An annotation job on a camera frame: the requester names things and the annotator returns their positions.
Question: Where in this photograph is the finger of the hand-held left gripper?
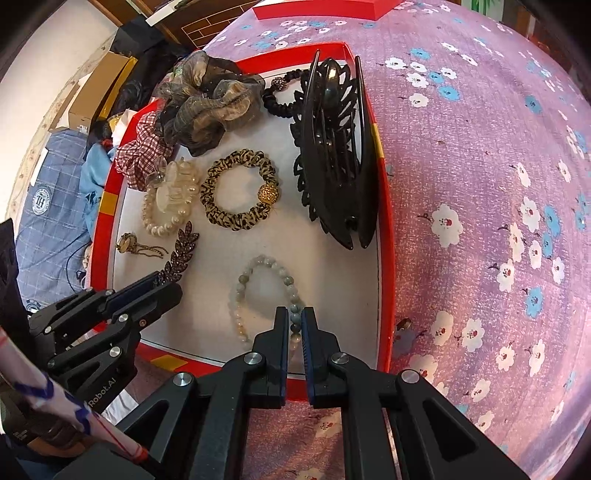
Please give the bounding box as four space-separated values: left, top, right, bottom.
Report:
28 271 161 340
46 281 184 381

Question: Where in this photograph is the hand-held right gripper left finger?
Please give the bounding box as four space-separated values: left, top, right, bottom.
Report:
108 305 291 480

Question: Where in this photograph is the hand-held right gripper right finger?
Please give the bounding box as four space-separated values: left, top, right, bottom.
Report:
302 305 532 480

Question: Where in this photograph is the small gold chain ornament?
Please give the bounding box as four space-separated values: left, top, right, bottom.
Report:
116 232 169 261

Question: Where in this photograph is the rhinestone leaf hair clip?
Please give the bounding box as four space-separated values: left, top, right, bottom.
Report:
154 222 200 287

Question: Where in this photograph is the pearl bead bracelet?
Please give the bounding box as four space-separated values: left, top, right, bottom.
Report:
141 182 202 238

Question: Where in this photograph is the red box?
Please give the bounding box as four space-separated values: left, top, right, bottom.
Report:
90 41 398 384

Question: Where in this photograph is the pale jade bead bracelet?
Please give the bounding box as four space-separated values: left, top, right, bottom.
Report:
227 255 306 356

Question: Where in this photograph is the leopard print hair tie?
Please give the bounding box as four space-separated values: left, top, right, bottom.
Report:
200 148 280 232

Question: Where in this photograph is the large black hair claw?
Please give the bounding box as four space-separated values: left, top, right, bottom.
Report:
290 50 380 251

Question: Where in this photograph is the black beaded hair tie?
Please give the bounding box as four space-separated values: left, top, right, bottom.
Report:
262 69 319 116

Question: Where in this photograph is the light blue cloth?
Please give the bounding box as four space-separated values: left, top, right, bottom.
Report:
81 138 117 232

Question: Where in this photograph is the blue striped bedding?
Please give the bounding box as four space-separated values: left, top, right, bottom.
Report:
14 129 108 315

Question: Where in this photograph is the red checked scrunchie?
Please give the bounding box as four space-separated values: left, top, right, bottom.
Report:
115 111 174 192

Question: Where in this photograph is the grey sheer scrunchie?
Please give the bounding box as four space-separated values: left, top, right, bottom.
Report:
159 50 265 157

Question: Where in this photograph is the brown cardboard box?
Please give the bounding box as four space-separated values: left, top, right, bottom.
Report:
68 51 136 134

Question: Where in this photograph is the black plastic bag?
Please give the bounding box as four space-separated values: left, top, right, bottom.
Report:
111 25 186 116

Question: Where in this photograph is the purple floral bedsheet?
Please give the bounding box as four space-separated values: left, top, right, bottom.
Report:
134 0 591 480

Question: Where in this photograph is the wooden headboard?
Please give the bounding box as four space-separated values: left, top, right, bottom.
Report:
88 0 260 52

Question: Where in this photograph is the red floral box lid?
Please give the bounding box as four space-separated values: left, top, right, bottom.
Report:
253 0 394 22

